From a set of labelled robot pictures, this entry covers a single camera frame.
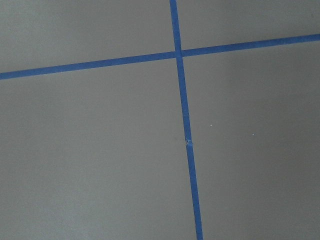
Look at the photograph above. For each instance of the brown paper table cover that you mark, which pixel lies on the brown paper table cover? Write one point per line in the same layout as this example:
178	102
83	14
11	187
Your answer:
159	119

